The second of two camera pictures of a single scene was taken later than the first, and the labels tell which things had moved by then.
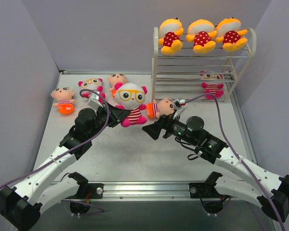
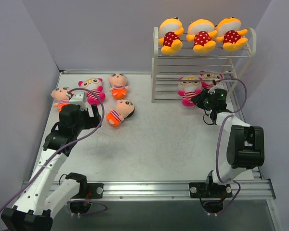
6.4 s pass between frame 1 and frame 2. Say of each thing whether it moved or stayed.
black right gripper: moved
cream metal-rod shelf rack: stayed
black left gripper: moved
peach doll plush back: stayed
